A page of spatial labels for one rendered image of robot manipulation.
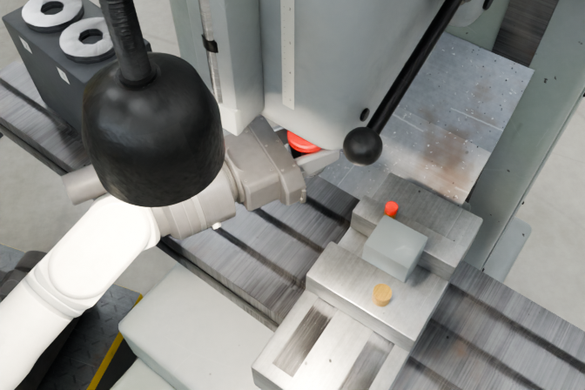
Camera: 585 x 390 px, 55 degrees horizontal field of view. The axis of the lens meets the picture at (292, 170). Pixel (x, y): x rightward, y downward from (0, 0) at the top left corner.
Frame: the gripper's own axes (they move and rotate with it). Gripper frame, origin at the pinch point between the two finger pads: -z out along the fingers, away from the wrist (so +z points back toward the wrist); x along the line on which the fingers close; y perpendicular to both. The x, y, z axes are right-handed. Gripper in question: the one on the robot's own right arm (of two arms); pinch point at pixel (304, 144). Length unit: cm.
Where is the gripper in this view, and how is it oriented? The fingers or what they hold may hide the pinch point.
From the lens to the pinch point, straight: 67.2
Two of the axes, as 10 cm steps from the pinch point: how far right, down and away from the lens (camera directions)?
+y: 0.0, 6.0, 8.0
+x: -4.8, -7.0, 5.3
